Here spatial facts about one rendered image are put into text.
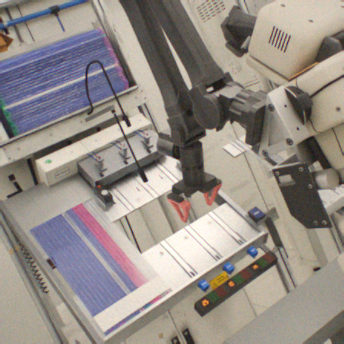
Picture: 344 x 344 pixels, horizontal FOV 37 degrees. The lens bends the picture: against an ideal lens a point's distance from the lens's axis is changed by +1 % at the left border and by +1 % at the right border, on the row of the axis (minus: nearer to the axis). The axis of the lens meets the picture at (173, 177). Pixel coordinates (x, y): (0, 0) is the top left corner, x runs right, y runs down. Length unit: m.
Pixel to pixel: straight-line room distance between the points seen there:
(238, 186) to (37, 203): 2.45
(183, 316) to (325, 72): 1.27
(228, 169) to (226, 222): 2.27
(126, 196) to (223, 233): 0.40
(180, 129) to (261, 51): 0.25
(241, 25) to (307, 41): 0.55
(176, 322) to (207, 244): 0.39
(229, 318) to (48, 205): 0.85
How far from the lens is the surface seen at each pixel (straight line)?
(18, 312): 3.55
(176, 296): 1.69
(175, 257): 1.77
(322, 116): 1.09
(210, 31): 2.93
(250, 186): 4.24
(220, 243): 1.81
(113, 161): 2.00
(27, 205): 1.98
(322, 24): 1.14
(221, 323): 2.16
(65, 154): 2.03
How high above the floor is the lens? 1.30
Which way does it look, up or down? 9 degrees down
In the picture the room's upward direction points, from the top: 24 degrees counter-clockwise
